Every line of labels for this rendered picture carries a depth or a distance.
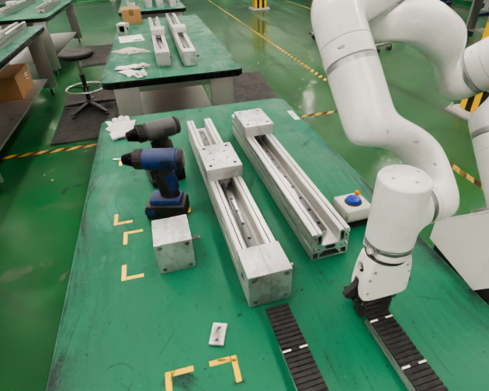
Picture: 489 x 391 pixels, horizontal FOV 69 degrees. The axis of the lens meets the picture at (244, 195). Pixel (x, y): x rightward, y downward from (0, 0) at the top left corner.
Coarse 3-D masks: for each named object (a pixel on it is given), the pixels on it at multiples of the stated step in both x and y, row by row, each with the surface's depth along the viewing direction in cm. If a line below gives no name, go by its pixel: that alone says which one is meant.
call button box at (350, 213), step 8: (336, 200) 101; (344, 200) 100; (336, 208) 102; (344, 208) 98; (352, 208) 97; (360, 208) 97; (368, 208) 97; (344, 216) 98; (352, 216) 97; (360, 216) 98; (368, 216) 99; (352, 224) 99; (360, 224) 100
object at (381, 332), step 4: (392, 324) 70; (396, 324) 70; (376, 328) 70; (380, 328) 70; (384, 328) 70; (388, 328) 70; (392, 328) 70; (396, 328) 70; (400, 328) 69; (376, 332) 69; (380, 332) 69; (384, 332) 69; (388, 332) 69; (392, 332) 69; (396, 332) 69; (380, 336) 68; (384, 336) 69
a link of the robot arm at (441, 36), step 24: (408, 0) 76; (432, 0) 74; (384, 24) 75; (408, 24) 75; (432, 24) 74; (456, 24) 75; (432, 48) 78; (456, 48) 79; (456, 72) 88; (456, 96) 92
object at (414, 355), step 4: (408, 352) 65; (412, 352) 65; (416, 352) 65; (396, 356) 65; (400, 356) 65; (404, 356) 65; (408, 356) 65; (412, 356) 65; (416, 356) 65; (420, 356) 65; (396, 360) 64; (400, 360) 65; (404, 360) 64; (408, 360) 64; (412, 360) 64; (416, 360) 64; (400, 364) 64; (404, 364) 64
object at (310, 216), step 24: (240, 144) 143; (264, 144) 134; (264, 168) 116; (288, 168) 115; (288, 192) 100; (312, 192) 100; (288, 216) 101; (312, 216) 95; (336, 216) 91; (312, 240) 87; (336, 240) 89
